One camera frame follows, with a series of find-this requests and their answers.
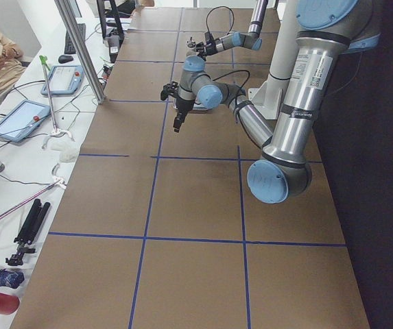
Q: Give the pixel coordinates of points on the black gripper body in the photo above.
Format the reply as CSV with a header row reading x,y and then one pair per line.
x,y
184,103
204,49

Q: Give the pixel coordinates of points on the clear glass sauce bottle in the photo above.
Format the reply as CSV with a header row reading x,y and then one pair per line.
x,y
191,45

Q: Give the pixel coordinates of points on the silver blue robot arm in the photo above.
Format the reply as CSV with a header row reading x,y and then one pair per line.
x,y
249,40
279,115

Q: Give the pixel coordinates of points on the grey digital kitchen scale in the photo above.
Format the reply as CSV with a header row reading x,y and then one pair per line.
x,y
196,107

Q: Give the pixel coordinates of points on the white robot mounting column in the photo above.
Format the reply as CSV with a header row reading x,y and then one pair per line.
x,y
269,97

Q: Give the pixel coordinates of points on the white crumpled cloth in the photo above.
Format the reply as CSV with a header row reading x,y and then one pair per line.
x,y
67,153

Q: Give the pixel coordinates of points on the far blue teach pendant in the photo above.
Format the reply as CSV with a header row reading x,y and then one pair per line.
x,y
64,80

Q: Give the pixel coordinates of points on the blue teach pendant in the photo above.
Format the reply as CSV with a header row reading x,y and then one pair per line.
x,y
23,120
64,80

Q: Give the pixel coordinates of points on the black computer mouse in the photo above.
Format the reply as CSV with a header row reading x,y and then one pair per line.
x,y
65,59

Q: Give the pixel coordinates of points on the metal reacher pole green tip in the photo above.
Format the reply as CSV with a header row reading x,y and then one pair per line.
x,y
56,131

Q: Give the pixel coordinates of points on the near blue teach pendant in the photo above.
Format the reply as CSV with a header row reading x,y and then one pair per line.
x,y
23,120

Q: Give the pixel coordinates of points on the black folded tripod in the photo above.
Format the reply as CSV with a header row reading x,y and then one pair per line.
x,y
28,232

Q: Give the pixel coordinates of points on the pink striped reacher pole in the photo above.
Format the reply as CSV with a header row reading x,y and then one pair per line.
x,y
57,181

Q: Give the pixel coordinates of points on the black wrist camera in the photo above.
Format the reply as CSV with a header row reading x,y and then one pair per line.
x,y
169,90

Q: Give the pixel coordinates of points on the aluminium frame post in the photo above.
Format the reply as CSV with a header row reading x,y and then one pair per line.
x,y
69,20

